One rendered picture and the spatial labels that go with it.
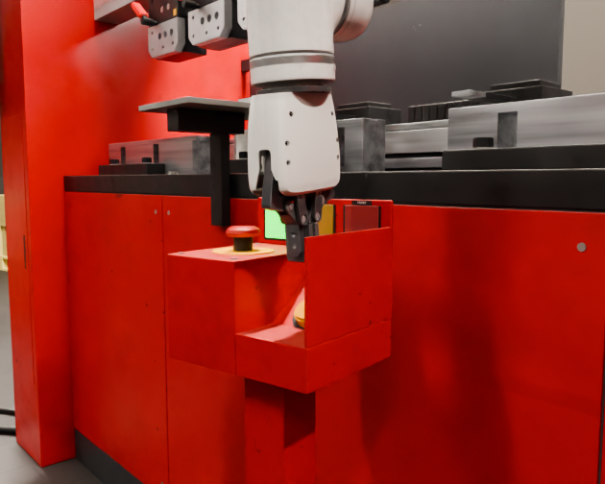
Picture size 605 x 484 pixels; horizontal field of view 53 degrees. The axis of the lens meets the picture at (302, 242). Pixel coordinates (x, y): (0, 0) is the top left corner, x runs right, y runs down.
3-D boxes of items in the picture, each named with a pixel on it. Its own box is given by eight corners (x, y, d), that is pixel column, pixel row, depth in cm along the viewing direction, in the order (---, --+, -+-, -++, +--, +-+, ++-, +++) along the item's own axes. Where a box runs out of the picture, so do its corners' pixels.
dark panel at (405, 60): (250, 169, 219) (249, 43, 215) (254, 169, 221) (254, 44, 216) (553, 162, 135) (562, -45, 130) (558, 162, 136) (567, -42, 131)
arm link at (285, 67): (288, 65, 66) (290, 94, 67) (231, 60, 60) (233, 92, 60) (352, 56, 61) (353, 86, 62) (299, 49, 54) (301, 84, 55)
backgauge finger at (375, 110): (280, 123, 132) (280, 99, 131) (363, 130, 149) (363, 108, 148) (318, 118, 123) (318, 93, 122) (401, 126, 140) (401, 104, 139)
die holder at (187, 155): (108, 176, 185) (108, 144, 184) (128, 176, 189) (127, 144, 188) (196, 174, 147) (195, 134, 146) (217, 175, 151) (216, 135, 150)
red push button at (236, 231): (218, 256, 70) (218, 226, 70) (242, 254, 74) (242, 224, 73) (244, 259, 68) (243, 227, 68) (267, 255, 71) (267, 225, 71)
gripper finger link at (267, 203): (276, 125, 60) (303, 160, 64) (244, 189, 57) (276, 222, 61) (285, 125, 59) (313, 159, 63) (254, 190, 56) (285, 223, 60)
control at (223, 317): (168, 357, 70) (164, 200, 68) (260, 330, 82) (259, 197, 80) (307, 395, 58) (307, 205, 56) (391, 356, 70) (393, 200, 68)
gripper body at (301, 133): (295, 85, 67) (301, 187, 69) (229, 82, 59) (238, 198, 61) (352, 78, 62) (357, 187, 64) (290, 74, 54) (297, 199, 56)
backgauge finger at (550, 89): (429, 107, 102) (430, 76, 102) (511, 117, 119) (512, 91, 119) (494, 99, 93) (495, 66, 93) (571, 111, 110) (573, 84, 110)
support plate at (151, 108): (138, 111, 114) (138, 106, 114) (252, 120, 131) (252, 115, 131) (188, 102, 101) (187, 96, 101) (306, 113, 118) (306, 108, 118)
